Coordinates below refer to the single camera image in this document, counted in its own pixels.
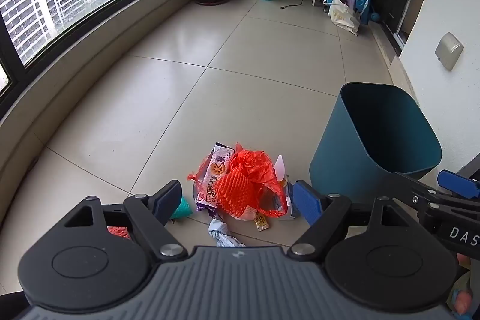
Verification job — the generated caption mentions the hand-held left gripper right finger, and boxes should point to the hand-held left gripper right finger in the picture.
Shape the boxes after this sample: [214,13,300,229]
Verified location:
[288,179,417,261]

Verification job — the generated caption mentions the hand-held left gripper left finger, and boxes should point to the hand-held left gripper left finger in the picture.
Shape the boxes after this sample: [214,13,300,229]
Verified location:
[62,179,188,261]

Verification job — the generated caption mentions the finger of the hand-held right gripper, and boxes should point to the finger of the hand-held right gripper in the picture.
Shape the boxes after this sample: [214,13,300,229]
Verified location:
[391,172,441,210]
[437,169,480,206]

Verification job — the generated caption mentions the teal cloth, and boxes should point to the teal cloth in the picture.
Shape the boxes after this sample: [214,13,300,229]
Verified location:
[169,196,194,220]

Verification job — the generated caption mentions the beige coffee sachet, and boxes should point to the beige coffee sachet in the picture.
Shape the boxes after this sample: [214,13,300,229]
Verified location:
[253,213,270,232]

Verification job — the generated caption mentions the white biscuit packet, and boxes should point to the white biscuit packet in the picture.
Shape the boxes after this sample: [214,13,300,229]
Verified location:
[193,143,241,212]

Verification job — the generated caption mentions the red mesh bag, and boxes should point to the red mesh bag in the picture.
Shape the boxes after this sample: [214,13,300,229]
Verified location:
[187,143,289,221]

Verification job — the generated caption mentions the teal plastic bin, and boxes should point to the teal plastic bin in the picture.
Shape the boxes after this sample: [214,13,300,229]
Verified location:
[308,82,443,204]

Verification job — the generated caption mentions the person's right hand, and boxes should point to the person's right hand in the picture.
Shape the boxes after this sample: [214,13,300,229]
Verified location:
[450,253,474,318]

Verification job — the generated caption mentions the white plastic scrap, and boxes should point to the white plastic scrap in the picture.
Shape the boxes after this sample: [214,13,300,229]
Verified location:
[273,154,287,181]

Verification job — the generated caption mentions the red fluffy slipper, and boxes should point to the red fluffy slipper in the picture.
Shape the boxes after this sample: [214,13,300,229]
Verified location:
[107,226,132,240]

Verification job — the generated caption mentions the white tote bag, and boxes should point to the white tote bag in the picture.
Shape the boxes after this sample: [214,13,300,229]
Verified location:
[323,0,361,36]

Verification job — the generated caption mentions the grey wall socket cover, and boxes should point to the grey wall socket cover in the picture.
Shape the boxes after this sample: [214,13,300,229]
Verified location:
[435,32,464,71]

